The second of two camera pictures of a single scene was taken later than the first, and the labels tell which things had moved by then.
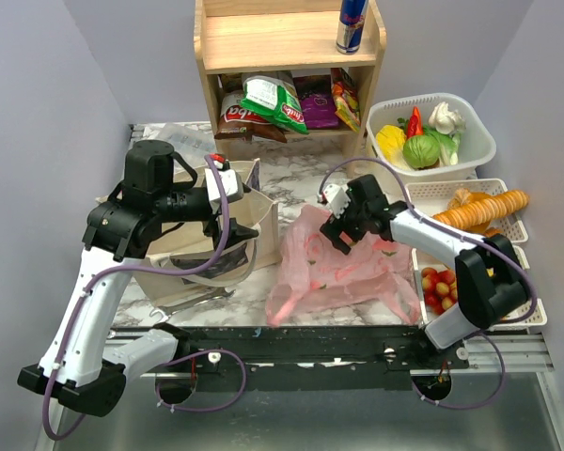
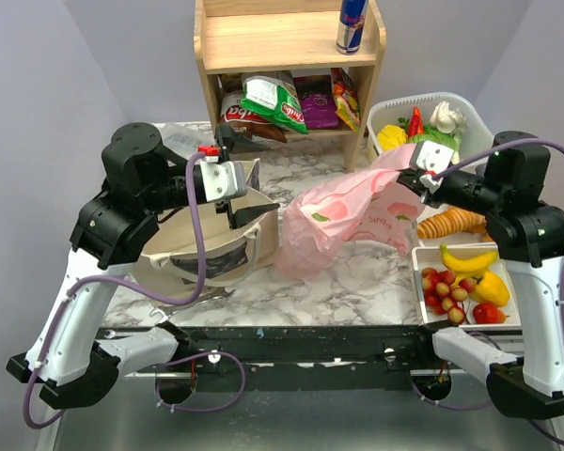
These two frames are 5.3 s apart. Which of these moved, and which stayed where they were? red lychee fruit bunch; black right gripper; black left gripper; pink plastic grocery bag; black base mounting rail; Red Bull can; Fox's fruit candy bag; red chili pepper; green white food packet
Moved: black right gripper; pink plastic grocery bag; black left gripper
Stayed: red chili pepper; Red Bull can; Fox's fruit candy bag; red lychee fruit bunch; green white food packet; black base mounting rail
